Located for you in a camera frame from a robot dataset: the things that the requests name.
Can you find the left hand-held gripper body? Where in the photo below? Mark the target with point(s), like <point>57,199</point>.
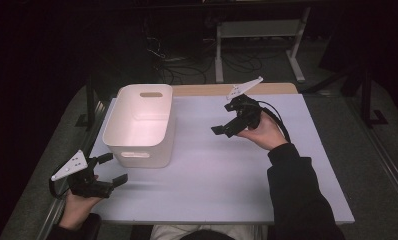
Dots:
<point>74,165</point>

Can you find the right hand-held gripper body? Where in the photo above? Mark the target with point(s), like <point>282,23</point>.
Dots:
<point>248,111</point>

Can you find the white plastic storage bin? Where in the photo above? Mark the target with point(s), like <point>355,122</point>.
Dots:
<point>138,128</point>

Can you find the person's right hand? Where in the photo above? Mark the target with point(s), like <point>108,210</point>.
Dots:
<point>267,135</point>

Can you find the person's left hand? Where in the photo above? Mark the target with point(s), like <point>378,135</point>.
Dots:
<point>77,210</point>

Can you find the black metal stand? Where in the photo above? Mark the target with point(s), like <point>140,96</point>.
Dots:
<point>91,106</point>
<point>366,100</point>

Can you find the person's light trousers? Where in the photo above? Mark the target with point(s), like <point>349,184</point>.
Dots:
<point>167,232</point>

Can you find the white metal table frame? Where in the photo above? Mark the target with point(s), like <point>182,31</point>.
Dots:
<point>258,28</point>

